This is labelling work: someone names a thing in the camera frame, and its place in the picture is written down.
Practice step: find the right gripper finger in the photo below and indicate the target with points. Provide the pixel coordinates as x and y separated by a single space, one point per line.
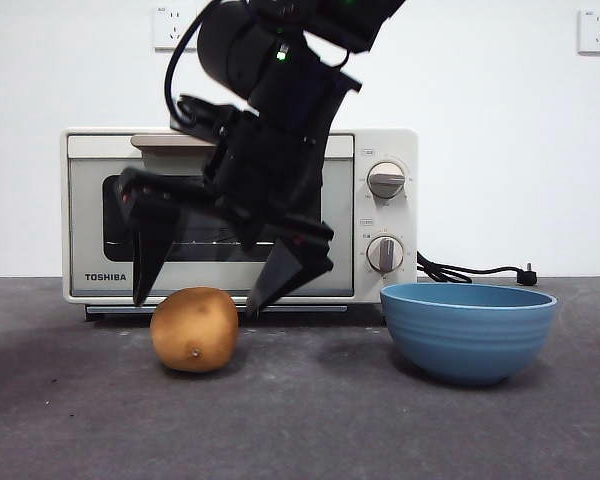
150 250
285 275

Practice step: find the glass oven door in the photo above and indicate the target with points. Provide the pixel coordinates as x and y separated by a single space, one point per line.
85 225

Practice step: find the brown potato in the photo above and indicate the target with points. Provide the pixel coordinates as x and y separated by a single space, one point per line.
195 330

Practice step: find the cream Toshiba toaster oven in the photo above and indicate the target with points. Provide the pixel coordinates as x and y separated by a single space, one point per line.
380 140

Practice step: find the blue ribbed bowl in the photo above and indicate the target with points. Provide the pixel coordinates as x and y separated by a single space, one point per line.
465 345

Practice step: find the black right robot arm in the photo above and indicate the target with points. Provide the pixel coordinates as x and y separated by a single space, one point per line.
230 45

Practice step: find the oven crumb tray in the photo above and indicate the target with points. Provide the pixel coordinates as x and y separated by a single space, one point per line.
310 309

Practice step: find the oven timer knob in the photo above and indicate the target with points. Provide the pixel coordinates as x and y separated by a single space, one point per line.
386 255

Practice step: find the oven temperature knob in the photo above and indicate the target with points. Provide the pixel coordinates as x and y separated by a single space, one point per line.
386 181

